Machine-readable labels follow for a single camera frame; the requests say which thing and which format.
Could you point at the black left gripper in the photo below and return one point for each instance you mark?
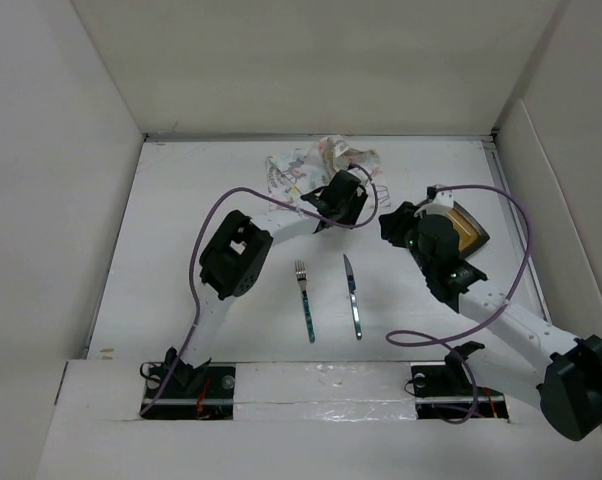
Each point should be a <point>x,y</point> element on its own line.
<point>355,202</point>

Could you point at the green-handled steel knife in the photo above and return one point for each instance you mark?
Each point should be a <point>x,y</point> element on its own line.
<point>353,297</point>

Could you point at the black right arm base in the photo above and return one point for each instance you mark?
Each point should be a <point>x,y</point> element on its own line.
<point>442,390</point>

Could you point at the green-handled steel fork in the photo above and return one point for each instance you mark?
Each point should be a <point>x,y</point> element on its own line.
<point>301,277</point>

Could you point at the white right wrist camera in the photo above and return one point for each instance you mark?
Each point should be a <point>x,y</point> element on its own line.
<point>439,201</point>

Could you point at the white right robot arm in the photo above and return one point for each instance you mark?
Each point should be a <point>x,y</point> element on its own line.
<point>560,374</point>

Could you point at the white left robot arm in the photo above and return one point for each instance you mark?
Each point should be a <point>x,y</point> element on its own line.
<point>229,265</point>

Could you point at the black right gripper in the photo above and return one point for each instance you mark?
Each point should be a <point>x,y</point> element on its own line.
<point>394,224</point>

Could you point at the floral animal print napkin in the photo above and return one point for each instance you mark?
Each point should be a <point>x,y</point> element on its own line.
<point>305,169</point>

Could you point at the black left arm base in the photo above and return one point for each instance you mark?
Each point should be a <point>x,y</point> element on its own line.
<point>204,393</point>

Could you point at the square black amber plate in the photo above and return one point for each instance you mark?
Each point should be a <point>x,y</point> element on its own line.
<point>472,235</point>

